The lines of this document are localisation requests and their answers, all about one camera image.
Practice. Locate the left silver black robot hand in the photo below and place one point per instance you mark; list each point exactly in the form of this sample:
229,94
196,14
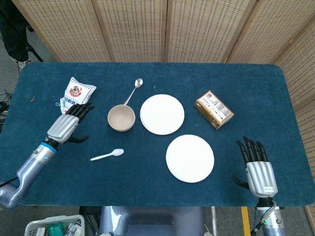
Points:
61,129

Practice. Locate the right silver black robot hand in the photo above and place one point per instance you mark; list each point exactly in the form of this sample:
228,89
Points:
261,177

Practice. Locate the beige bowl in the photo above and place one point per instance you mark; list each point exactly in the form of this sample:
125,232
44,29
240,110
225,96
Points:
121,129
121,117

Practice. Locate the white round plate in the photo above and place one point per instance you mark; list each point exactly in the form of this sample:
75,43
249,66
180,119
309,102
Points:
162,114
189,158

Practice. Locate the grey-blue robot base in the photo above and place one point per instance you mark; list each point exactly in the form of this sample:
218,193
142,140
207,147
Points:
150,218

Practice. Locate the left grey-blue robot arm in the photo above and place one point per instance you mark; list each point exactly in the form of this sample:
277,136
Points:
32,164

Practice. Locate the small binder clip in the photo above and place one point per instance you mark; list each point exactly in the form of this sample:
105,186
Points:
58,104

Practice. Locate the white printed snack bag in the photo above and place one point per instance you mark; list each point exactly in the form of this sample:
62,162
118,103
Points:
77,92

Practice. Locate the white plastic spoon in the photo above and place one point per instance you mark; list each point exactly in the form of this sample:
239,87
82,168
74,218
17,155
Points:
117,152

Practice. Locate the metal table leg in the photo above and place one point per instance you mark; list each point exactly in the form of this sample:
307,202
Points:
213,221

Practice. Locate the black tripod stand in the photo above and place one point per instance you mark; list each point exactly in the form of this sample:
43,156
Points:
35,55

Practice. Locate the gold brown carton box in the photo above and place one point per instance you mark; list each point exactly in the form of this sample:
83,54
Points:
214,109

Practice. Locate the metal spoon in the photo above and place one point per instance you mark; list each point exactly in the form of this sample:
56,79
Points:
139,83

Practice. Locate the green packet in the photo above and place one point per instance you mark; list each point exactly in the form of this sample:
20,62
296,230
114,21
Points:
55,228

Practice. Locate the white plastic basket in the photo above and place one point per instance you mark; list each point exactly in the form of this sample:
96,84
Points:
32,225

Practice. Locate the dark blue table mat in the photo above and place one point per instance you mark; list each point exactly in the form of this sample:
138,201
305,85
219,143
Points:
147,182

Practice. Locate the person leg dark trousers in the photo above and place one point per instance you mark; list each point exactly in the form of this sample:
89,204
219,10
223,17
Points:
14,37

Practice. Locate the woven wooden folding screen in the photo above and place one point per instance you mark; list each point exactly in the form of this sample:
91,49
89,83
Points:
133,29

